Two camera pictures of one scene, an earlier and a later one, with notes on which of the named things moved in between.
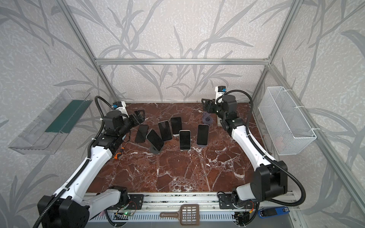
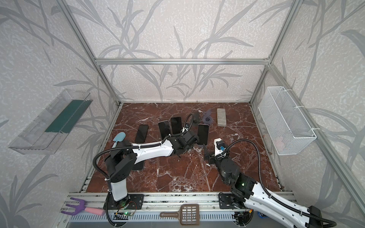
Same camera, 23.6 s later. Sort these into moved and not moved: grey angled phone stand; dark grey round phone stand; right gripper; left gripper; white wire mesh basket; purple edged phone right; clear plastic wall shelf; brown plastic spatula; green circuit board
Moved: grey angled phone stand; right gripper; left gripper
Not moved: green circuit board; clear plastic wall shelf; purple edged phone right; dark grey round phone stand; brown plastic spatula; white wire mesh basket
